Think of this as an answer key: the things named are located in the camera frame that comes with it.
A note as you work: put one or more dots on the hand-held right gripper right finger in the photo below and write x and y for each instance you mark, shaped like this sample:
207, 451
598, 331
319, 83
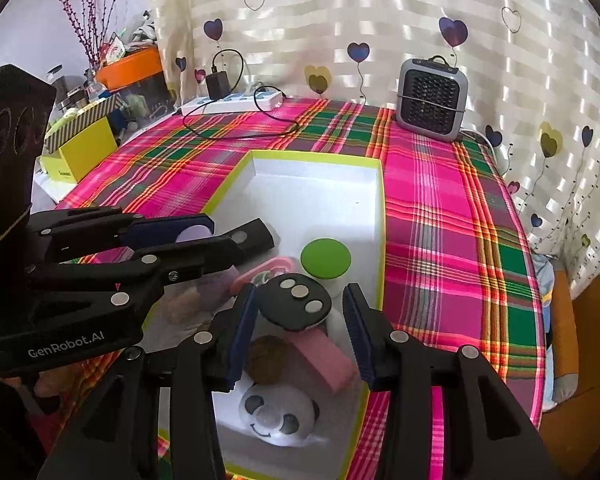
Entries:
360, 335

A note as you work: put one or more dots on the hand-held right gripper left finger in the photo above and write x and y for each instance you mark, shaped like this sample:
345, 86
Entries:
242, 330

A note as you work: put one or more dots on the striped box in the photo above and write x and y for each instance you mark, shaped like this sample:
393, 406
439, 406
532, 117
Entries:
87, 117

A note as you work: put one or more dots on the grey cloth pile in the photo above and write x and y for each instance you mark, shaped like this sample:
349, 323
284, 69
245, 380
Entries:
145, 30

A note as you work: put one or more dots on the yellow-green shallow box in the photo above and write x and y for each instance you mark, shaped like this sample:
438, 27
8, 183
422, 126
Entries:
320, 195

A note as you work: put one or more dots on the small white round cap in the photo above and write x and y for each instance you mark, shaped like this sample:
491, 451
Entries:
197, 230

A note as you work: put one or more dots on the yellow cardboard box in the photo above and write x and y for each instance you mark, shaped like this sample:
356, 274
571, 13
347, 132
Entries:
85, 152

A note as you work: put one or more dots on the orange plastic bin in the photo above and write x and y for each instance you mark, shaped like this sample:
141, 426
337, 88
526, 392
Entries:
130, 67

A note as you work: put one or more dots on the pink clip case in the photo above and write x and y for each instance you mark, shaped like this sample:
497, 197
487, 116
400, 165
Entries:
325, 360

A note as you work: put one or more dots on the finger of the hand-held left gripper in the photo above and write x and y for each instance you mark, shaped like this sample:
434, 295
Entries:
170, 230
220, 252

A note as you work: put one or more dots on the dark glass tank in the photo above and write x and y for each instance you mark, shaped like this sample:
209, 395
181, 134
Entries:
140, 97

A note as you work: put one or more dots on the blue orange cushion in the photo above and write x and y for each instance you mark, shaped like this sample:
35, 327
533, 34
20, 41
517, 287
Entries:
560, 320

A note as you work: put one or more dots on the purple flower branches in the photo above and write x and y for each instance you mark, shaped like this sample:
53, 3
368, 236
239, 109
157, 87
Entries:
92, 15

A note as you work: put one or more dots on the white power strip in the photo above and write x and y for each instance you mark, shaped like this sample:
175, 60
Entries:
230, 102

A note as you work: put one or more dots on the grey space heater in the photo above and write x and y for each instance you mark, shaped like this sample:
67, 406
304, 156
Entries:
430, 100

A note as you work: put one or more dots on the black rectangular gadget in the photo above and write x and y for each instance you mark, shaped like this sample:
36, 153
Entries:
292, 307

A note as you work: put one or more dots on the pink green plaid tablecloth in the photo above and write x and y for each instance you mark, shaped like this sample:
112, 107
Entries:
430, 210

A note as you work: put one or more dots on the heart-print striped curtain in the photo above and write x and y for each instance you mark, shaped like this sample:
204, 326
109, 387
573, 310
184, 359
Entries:
380, 20

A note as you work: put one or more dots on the black power adapter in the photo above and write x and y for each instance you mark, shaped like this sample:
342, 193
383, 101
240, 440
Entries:
217, 85

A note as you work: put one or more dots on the colourful packets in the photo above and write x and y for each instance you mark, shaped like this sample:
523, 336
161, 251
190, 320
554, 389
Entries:
112, 52

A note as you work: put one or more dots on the panda face toy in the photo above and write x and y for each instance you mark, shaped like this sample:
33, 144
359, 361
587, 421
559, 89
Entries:
280, 412

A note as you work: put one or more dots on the brown walnut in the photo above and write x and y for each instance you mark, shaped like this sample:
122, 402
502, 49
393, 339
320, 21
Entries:
266, 355

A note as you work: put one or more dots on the white side table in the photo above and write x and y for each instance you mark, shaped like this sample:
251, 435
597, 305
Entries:
55, 187

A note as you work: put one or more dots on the glass jar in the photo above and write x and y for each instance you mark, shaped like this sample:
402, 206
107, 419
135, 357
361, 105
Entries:
60, 82

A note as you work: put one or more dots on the green round lid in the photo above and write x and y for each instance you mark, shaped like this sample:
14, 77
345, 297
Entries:
325, 260

